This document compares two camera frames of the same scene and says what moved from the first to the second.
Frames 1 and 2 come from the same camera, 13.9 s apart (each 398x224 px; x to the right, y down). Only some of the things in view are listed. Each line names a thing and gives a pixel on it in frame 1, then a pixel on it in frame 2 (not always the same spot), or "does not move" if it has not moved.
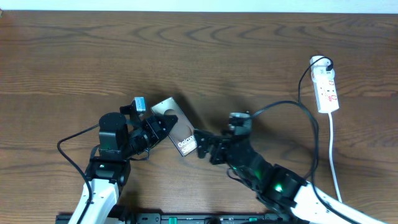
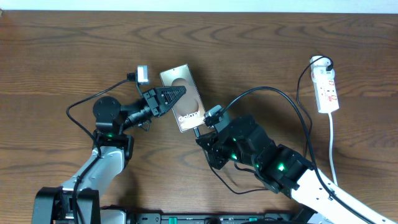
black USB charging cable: x=330 y=67 to x=198 y=133
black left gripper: x=151 y=126 to x=159 y=103
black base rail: x=192 y=218 does not move
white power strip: x=326 y=94 does not move
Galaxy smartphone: x=182 y=134 to x=189 y=111
